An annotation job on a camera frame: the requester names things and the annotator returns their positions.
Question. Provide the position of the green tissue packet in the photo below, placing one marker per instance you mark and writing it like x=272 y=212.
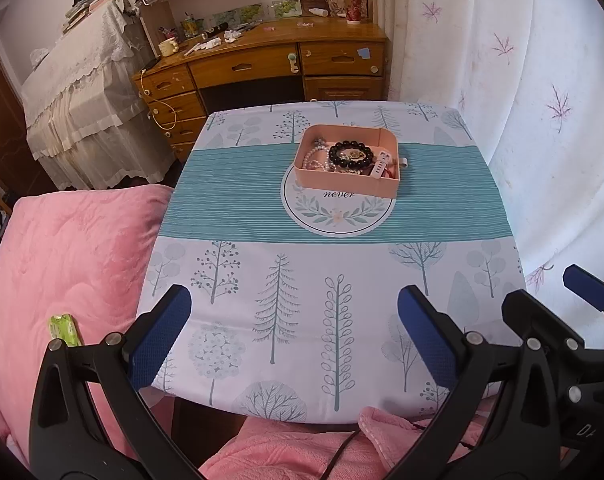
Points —
x=65 y=330

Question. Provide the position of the crumpled white tissue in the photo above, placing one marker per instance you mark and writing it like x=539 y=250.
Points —
x=232 y=35

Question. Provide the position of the wooden desk with drawers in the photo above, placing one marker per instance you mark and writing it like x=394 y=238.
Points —
x=262 y=62

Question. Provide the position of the stack of books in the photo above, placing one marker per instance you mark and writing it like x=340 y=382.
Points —
x=87 y=6

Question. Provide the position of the pink quilted blanket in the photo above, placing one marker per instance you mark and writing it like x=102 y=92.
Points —
x=72 y=260

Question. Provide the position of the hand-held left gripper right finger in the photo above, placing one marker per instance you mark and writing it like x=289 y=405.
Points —
x=426 y=340

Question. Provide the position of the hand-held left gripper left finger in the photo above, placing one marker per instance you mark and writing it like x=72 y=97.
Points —
x=162 y=335

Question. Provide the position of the pink jewelry tray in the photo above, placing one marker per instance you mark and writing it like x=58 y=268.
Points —
x=347 y=185

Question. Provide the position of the pink fleece clothing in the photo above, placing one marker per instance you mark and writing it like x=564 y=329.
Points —
x=292 y=452

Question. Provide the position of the floral paper cup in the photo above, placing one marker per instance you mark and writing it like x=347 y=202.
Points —
x=354 y=7

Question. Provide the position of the tree print tablecloth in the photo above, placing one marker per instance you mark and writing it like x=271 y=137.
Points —
x=282 y=270

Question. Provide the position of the white leaf print curtain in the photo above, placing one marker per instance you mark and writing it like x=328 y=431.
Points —
x=521 y=85

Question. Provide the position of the green and white hook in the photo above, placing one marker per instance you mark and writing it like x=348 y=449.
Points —
x=293 y=62

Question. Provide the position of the small white bottle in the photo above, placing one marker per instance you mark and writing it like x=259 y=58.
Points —
x=318 y=11

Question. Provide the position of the white lace furniture cover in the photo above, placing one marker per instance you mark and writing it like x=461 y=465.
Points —
x=82 y=90

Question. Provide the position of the pale yellow mug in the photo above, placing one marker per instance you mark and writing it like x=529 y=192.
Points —
x=168 y=48

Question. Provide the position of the blue sticker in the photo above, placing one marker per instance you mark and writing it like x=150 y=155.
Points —
x=364 y=53

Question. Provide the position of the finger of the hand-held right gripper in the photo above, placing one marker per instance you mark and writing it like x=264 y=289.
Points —
x=589 y=285
x=536 y=317

